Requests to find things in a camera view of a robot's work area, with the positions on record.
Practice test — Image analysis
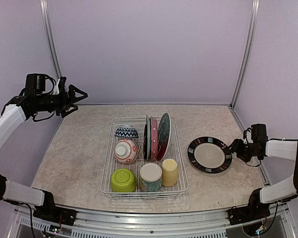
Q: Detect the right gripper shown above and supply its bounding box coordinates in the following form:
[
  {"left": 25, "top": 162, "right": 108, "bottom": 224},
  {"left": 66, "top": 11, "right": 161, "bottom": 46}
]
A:
[{"left": 227, "top": 139, "right": 258, "bottom": 163}]

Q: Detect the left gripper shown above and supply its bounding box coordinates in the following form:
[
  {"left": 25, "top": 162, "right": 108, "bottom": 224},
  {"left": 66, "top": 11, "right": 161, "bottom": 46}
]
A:
[{"left": 36, "top": 84, "right": 87, "bottom": 117}]

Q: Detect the black rimmed beige plate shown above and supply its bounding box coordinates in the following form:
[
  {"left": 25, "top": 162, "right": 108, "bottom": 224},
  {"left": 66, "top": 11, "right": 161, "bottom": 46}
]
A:
[{"left": 187, "top": 136, "right": 232, "bottom": 174}]

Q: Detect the red teal floral plate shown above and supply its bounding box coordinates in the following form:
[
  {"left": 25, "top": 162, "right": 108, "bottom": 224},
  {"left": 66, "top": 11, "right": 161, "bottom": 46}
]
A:
[{"left": 156, "top": 113, "right": 171, "bottom": 161}]

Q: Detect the pink polka dot plate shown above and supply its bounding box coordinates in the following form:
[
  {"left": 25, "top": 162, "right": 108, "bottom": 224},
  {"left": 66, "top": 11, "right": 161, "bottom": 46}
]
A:
[{"left": 150, "top": 117, "right": 158, "bottom": 161}]

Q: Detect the teal red flower plate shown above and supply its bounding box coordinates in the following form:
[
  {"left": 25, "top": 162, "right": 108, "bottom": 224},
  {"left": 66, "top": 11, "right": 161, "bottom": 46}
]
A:
[{"left": 143, "top": 115, "right": 151, "bottom": 161}]

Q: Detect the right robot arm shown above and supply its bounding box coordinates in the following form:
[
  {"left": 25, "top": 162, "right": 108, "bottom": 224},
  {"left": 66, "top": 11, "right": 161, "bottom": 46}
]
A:
[{"left": 229, "top": 139, "right": 298, "bottom": 220}]

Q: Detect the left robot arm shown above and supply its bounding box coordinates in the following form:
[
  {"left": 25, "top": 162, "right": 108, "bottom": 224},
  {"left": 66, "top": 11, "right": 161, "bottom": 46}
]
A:
[{"left": 0, "top": 85, "right": 88, "bottom": 221}]

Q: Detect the blue white patterned bowl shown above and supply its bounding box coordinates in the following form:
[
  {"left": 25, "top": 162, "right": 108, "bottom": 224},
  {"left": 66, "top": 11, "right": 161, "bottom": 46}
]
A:
[{"left": 114, "top": 125, "right": 139, "bottom": 139}]

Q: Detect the pale yellow cup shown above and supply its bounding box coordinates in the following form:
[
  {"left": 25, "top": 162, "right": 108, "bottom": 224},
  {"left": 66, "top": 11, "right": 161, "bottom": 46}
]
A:
[{"left": 161, "top": 159, "right": 179, "bottom": 187}]

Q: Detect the white red patterned bowl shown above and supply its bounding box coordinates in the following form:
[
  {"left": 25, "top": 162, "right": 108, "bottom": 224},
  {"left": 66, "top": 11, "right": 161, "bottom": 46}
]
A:
[{"left": 114, "top": 139, "right": 139, "bottom": 165}]

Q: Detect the teal floral mug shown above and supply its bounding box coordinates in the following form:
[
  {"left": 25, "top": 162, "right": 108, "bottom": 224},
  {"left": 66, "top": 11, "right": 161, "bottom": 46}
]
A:
[{"left": 139, "top": 163, "right": 162, "bottom": 192}]

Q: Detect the lime green bowl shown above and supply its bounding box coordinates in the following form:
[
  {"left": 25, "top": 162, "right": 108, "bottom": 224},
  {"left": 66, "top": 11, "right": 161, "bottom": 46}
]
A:
[{"left": 110, "top": 168, "right": 137, "bottom": 193}]

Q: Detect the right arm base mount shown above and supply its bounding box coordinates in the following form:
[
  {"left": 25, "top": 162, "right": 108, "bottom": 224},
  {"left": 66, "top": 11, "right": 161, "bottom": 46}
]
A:
[{"left": 227, "top": 206, "right": 271, "bottom": 225}]

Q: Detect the white wire dish rack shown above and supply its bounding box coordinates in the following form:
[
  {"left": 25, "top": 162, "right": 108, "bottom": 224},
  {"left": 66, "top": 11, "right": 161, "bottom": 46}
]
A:
[{"left": 101, "top": 117, "right": 189, "bottom": 200}]

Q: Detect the left aluminium frame post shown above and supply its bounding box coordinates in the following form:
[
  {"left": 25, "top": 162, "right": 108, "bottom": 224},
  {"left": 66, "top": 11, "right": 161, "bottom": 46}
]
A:
[{"left": 39, "top": 0, "right": 62, "bottom": 78}]

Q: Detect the aluminium frame post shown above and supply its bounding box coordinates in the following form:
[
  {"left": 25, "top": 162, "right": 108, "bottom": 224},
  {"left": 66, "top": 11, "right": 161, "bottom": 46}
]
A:
[
  {"left": 230, "top": 0, "right": 260, "bottom": 111},
  {"left": 39, "top": 0, "right": 62, "bottom": 78}
]

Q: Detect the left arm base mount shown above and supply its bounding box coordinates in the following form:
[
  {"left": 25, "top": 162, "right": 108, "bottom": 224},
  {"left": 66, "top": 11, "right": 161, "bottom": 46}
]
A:
[{"left": 33, "top": 206, "right": 77, "bottom": 226}]

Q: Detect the front aluminium rail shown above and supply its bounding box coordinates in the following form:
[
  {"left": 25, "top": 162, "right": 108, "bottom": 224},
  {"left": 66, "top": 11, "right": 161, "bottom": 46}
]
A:
[{"left": 13, "top": 195, "right": 291, "bottom": 238}]

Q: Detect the right aluminium frame post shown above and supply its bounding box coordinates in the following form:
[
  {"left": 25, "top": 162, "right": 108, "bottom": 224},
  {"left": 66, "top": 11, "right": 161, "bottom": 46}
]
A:
[{"left": 230, "top": 0, "right": 260, "bottom": 111}]

